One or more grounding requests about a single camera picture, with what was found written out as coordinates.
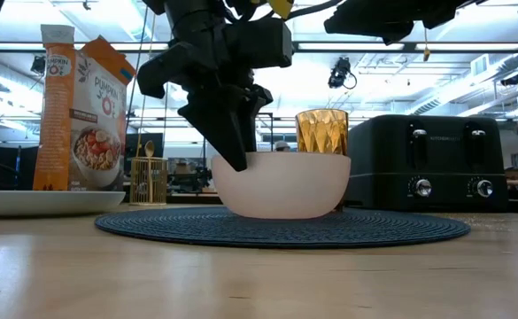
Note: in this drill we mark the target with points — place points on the pale pink bowl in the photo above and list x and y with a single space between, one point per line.
285 186

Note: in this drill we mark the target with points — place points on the black four-slot toaster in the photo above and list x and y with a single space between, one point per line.
427 164

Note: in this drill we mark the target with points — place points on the amber faceted glass tumbler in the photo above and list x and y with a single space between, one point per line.
322 130

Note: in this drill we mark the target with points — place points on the small black ceiling camera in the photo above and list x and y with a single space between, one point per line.
38 65

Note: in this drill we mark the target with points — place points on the person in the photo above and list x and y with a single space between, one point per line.
282 146

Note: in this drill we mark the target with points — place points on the dark background monitor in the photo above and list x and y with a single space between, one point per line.
145 142

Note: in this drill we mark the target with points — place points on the white ceiling vent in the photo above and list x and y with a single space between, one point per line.
480 65

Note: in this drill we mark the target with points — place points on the round dark blue placemat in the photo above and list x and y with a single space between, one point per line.
280 232

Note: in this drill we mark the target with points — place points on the black ceiling device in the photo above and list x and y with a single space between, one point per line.
512 80

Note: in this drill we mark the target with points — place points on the orange pumpkin cereal box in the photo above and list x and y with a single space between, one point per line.
95 133

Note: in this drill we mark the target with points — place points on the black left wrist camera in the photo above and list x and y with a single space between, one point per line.
260 42

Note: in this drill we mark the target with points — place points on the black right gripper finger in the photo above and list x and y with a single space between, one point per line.
369 22

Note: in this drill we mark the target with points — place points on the gold spoon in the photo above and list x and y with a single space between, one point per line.
149 148

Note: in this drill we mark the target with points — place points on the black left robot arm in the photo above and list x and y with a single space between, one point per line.
187 17

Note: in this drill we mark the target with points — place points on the white plate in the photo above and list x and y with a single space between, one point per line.
41 201

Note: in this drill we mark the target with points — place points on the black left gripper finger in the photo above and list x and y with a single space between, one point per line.
223 133
258 111

